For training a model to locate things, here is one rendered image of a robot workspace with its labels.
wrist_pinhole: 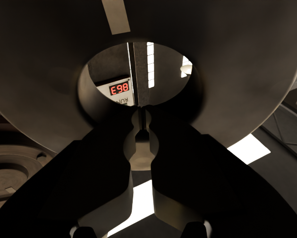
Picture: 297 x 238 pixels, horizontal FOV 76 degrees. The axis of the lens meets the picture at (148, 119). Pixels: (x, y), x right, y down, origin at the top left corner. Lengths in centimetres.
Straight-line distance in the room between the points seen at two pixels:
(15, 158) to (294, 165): 958
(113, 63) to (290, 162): 935
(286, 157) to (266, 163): 98
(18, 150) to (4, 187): 14
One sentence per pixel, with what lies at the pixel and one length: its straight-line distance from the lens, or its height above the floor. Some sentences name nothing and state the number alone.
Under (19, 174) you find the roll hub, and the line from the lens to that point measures 65.
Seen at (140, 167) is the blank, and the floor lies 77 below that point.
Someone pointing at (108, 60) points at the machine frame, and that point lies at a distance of 73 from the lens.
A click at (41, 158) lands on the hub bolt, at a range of 61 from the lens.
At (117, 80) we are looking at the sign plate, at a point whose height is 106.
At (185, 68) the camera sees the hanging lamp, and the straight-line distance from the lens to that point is 727.
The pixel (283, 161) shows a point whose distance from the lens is 964.
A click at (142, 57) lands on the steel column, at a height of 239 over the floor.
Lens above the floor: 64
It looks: 46 degrees up
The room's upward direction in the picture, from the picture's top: 177 degrees clockwise
